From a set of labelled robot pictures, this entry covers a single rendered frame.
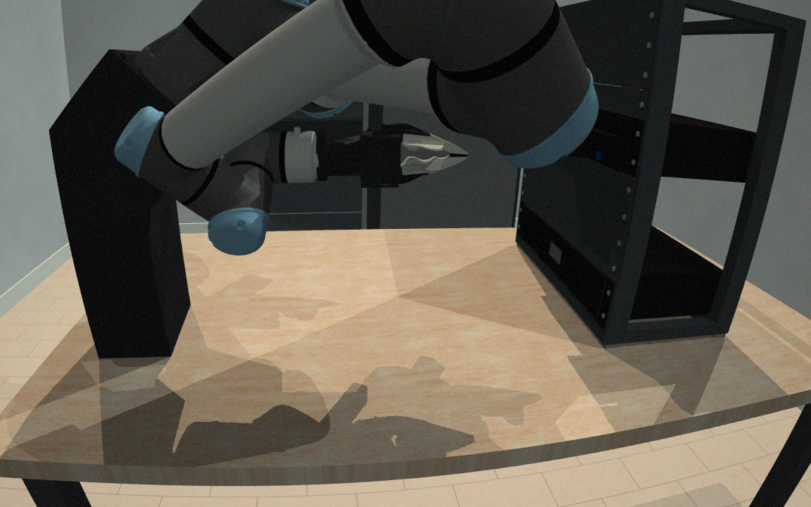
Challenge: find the black server rack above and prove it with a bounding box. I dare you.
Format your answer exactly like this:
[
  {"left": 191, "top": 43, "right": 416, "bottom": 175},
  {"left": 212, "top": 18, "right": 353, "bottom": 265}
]
[{"left": 515, "top": 0, "right": 805, "bottom": 349}]

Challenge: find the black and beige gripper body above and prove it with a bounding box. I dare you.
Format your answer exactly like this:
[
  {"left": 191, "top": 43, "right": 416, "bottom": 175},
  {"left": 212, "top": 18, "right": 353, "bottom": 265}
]
[{"left": 316, "top": 127, "right": 401, "bottom": 188}]

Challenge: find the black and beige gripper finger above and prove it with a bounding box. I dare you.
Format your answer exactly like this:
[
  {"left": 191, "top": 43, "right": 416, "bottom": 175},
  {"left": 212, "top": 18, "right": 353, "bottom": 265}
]
[
  {"left": 381, "top": 154, "right": 467, "bottom": 184},
  {"left": 382, "top": 123, "right": 468, "bottom": 156}
]

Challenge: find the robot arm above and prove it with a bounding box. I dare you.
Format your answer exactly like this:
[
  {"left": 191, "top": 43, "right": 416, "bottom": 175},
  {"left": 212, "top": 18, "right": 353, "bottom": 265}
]
[{"left": 114, "top": 0, "right": 598, "bottom": 256}]

